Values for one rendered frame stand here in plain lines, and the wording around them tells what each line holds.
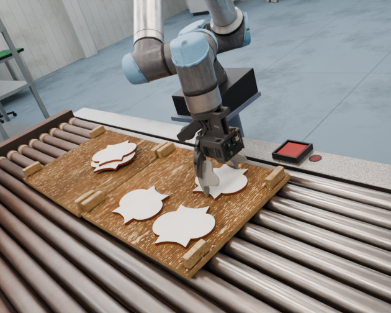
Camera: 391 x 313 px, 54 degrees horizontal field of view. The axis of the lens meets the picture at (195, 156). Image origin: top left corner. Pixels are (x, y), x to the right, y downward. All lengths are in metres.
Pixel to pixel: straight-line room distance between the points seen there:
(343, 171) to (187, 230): 0.38
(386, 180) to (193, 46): 0.49
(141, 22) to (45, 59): 7.61
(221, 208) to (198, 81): 0.28
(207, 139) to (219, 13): 0.60
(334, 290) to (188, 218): 0.34
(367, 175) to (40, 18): 8.03
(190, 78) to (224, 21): 0.61
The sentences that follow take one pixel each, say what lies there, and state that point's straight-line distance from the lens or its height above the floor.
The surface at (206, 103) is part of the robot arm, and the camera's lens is 0.79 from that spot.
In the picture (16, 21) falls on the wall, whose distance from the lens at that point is 8.40.
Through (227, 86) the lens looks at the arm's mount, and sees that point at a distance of 1.47.
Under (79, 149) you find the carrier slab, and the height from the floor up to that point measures 0.94.
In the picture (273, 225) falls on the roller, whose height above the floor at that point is 0.91.
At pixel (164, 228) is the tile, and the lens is 0.85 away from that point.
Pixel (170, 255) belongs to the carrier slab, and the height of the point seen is 0.94.
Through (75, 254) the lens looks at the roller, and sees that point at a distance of 0.96.
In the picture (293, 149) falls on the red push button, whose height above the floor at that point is 0.93.
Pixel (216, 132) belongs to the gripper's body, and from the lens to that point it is 0.82.
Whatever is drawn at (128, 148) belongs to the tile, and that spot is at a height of 0.96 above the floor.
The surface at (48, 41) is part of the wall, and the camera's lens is 8.61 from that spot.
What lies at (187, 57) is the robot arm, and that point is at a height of 1.27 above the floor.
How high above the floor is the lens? 1.45
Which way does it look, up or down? 28 degrees down
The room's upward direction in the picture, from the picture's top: 18 degrees counter-clockwise
